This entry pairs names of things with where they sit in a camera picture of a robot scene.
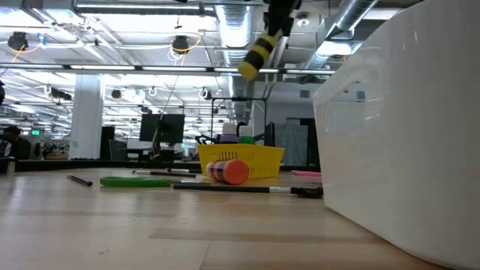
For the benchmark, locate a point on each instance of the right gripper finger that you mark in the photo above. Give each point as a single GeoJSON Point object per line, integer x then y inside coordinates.
{"type": "Point", "coordinates": [288, 26]}
{"type": "Point", "coordinates": [275, 24]}

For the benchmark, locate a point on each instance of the yellow paint bottle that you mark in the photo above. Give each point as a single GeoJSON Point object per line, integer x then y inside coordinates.
{"type": "Point", "coordinates": [257, 56]}

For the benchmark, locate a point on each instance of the green paint bottle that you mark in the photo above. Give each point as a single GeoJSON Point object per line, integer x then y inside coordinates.
{"type": "Point", "coordinates": [246, 141]}

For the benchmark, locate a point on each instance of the purple paint bottle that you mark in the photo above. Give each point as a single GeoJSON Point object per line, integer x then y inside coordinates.
{"type": "Point", "coordinates": [228, 139]}

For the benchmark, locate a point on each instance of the yellow plastic basket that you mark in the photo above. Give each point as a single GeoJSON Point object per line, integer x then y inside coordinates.
{"type": "Point", "coordinates": [262, 161]}

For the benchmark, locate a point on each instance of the orange paint bottle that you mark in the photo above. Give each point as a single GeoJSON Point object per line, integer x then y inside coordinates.
{"type": "Point", "coordinates": [234, 172]}

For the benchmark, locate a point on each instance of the long black paintbrush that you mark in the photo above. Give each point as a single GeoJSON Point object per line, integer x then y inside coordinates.
{"type": "Point", "coordinates": [225, 188]}

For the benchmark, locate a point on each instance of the black computer monitor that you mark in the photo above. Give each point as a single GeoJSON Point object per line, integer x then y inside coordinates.
{"type": "Point", "coordinates": [161, 129]}

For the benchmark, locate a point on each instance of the white plastic bin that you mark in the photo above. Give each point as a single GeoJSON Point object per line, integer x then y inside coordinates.
{"type": "Point", "coordinates": [412, 150]}

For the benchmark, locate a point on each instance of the gray office chair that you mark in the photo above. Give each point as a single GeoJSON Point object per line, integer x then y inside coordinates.
{"type": "Point", "coordinates": [118, 150]}

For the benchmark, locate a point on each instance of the black cabinet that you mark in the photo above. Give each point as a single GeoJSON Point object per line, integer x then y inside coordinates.
{"type": "Point", "coordinates": [107, 142]}

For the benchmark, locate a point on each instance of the person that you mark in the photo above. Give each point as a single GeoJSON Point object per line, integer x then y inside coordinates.
{"type": "Point", "coordinates": [17, 148]}

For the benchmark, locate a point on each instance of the black background rig frame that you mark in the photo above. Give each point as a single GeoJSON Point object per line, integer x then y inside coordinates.
{"type": "Point", "coordinates": [240, 99]}

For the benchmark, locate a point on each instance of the small silver post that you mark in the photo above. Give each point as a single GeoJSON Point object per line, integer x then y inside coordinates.
{"type": "Point", "coordinates": [11, 167]}

